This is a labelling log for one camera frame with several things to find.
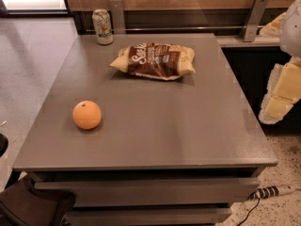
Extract orange fruit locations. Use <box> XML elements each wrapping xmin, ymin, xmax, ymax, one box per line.
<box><xmin>72</xmin><ymin>101</ymin><xmax>102</xmax><ymax>130</ymax></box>

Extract white black power strip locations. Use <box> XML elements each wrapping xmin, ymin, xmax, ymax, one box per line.
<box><xmin>248</xmin><ymin>185</ymin><xmax>295</xmax><ymax>200</ymax></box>

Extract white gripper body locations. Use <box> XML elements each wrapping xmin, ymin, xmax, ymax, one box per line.
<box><xmin>279</xmin><ymin>0</ymin><xmax>301</xmax><ymax>57</ymax></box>

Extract right metal wall bracket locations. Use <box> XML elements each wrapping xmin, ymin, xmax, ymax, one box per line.
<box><xmin>241</xmin><ymin>0</ymin><xmax>269</xmax><ymax>42</ymax></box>

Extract black cable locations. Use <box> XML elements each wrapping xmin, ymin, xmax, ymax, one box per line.
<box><xmin>236</xmin><ymin>197</ymin><xmax>261</xmax><ymax>226</ymax></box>

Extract metal wall bracket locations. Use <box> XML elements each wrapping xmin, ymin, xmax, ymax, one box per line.
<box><xmin>241</xmin><ymin>0</ymin><xmax>269</xmax><ymax>42</ymax></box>
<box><xmin>110</xmin><ymin>0</ymin><xmax>126</xmax><ymax>34</ymax></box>

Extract grey cabinet with drawers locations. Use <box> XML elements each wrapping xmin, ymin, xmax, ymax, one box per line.
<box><xmin>13</xmin><ymin>34</ymin><xmax>277</xmax><ymax>226</ymax></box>

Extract dark brown chair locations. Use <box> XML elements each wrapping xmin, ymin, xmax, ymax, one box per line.
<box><xmin>0</xmin><ymin>175</ymin><xmax>75</xmax><ymax>226</ymax></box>

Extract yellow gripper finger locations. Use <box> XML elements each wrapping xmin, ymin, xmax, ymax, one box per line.
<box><xmin>259</xmin><ymin>56</ymin><xmax>301</xmax><ymax>124</ymax></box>
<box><xmin>260</xmin><ymin>13</ymin><xmax>286</xmax><ymax>38</ymax></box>

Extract brown yellow chip bag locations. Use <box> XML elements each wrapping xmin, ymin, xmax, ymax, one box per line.
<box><xmin>110</xmin><ymin>42</ymin><xmax>195</xmax><ymax>81</ymax></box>

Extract metal wall rail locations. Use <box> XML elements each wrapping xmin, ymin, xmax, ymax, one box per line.
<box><xmin>125</xmin><ymin>25</ymin><xmax>247</xmax><ymax>33</ymax></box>

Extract white green soda can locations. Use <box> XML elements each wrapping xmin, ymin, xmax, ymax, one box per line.
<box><xmin>92</xmin><ymin>8</ymin><xmax>113</xmax><ymax>45</ymax></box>

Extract left metal wall bracket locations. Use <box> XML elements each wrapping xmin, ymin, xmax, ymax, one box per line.
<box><xmin>110</xmin><ymin>0</ymin><xmax>126</xmax><ymax>34</ymax></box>

